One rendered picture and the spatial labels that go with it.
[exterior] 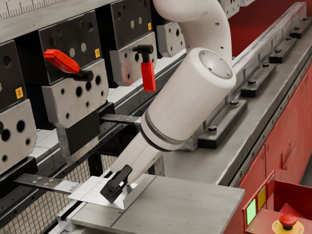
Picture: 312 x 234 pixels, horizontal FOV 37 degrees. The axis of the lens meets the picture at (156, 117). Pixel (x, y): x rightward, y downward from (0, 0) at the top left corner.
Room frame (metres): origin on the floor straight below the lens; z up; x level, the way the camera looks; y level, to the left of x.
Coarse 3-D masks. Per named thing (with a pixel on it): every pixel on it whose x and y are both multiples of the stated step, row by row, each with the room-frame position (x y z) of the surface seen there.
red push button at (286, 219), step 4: (280, 216) 0.90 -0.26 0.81; (284, 216) 0.90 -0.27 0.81; (288, 216) 0.89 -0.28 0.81; (292, 216) 0.89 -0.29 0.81; (280, 220) 0.89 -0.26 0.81; (284, 220) 0.88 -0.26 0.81; (288, 220) 0.88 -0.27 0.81; (292, 220) 0.88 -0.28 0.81; (296, 220) 0.88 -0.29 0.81; (284, 224) 0.88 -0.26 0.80; (288, 224) 0.87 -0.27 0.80; (292, 224) 0.87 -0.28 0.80; (284, 228) 0.89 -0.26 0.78; (288, 228) 0.88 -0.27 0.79
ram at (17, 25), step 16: (64, 0) 0.75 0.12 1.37; (80, 0) 0.78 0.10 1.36; (96, 0) 0.82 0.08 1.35; (112, 0) 0.87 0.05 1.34; (16, 16) 0.65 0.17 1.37; (32, 16) 0.68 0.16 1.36; (48, 16) 0.71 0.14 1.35; (64, 16) 0.74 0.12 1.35; (0, 32) 0.62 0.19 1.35; (16, 32) 0.65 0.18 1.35
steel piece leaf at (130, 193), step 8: (104, 184) 0.81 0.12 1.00; (120, 184) 0.80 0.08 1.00; (136, 184) 0.79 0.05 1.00; (144, 184) 0.77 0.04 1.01; (96, 192) 0.78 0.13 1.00; (128, 192) 0.77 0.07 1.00; (136, 192) 0.75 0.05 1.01; (80, 200) 0.76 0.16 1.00; (88, 200) 0.75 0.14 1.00; (96, 200) 0.75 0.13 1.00; (104, 200) 0.75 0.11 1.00; (120, 200) 0.74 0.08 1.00; (128, 200) 0.72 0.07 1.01; (120, 208) 0.71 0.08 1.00
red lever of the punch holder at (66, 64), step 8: (48, 56) 0.65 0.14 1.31; (56, 56) 0.65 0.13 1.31; (64, 56) 0.66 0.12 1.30; (56, 64) 0.66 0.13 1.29; (64, 64) 0.66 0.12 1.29; (72, 64) 0.68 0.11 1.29; (72, 72) 0.68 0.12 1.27; (80, 72) 0.70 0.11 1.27; (88, 72) 0.70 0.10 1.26; (80, 80) 0.71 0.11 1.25; (88, 80) 0.70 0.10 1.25
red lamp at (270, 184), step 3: (273, 177) 1.04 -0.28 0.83; (270, 180) 1.03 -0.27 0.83; (273, 180) 1.04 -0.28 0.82; (267, 183) 1.01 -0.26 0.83; (270, 183) 1.03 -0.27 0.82; (273, 183) 1.04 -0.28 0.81; (267, 186) 1.01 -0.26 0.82; (270, 186) 1.03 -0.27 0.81; (273, 186) 1.04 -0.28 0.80; (267, 189) 1.01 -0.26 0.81; (270, 189) 1.02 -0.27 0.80; (273, 189) 1.04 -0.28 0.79; (267, 192) 1.01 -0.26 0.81; (270, 192) 1.02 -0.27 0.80; (267, 195) 1.01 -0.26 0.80
